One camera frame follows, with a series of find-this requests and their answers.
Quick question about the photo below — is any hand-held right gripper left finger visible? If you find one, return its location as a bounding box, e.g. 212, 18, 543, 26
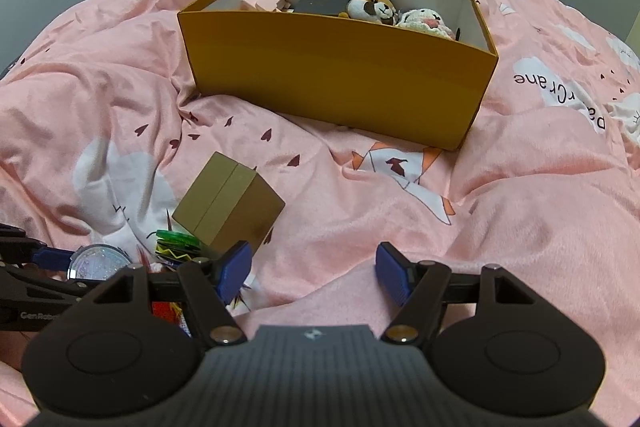
87, 241, 253, 347

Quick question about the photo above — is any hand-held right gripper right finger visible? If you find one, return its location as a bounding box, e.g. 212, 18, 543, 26
376, 243, 551, 343

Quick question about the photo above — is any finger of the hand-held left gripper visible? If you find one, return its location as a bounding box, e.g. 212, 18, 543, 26
0, 224, 76, 268
0, 268, 106, 308

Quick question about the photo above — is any round glitter case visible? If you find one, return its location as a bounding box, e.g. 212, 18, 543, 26
67, 244, 133, 283

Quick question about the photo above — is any small gold box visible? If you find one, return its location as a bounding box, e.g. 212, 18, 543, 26
171, 152, 286, 254

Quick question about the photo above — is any yellow cardboard box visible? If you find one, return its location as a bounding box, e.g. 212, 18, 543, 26
177, 0, 500, 152

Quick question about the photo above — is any white crochet plush toy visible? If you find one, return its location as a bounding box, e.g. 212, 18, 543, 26
397, 8, 458, 40

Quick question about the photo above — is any bear plush toy sailor outfit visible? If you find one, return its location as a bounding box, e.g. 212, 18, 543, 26
340, 0, 401, 26

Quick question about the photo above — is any pink plastic phone holder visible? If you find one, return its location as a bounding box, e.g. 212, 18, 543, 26
240, 0, 296, 14

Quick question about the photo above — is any dark grey box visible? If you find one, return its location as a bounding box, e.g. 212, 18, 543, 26
294, 0, 353, 16

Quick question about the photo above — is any green yellow snack packet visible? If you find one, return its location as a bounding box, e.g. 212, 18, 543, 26
154, 229, 223, 265

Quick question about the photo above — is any red printed packet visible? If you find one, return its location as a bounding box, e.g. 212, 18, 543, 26
151, 301, 193, 339

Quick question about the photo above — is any pink printed blanket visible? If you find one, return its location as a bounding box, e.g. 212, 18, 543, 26
0, 0, 640, 427

